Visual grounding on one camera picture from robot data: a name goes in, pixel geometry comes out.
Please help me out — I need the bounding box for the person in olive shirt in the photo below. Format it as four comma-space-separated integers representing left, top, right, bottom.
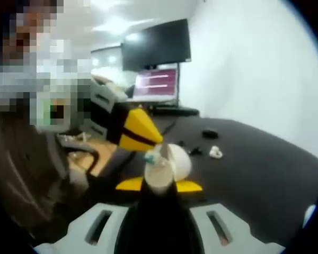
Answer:
0, 126, 69, 239

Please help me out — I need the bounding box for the white clip earphone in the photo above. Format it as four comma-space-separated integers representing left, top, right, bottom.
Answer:
209, 146, 224, 159

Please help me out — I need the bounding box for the black wall monitor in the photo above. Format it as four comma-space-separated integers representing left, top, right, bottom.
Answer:
121, 18, 192, 71

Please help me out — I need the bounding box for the beige oval charging case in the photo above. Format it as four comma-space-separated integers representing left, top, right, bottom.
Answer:
144, 144, 193, 195

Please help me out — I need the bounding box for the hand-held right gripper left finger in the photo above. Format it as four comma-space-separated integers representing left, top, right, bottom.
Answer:
33, 176, 160, 254

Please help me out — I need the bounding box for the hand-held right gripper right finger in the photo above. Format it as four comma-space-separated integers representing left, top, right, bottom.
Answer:
158, 181, 284, 254

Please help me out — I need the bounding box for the black keyboard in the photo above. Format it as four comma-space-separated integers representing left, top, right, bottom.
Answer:
151, 105, 200, 116

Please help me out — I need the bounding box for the black office chair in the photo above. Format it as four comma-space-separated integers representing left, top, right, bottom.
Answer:
55, 132, 101, 177

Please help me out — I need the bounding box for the purple-lit computer screen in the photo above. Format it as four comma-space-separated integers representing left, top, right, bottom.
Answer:
134, 67, 180, 103

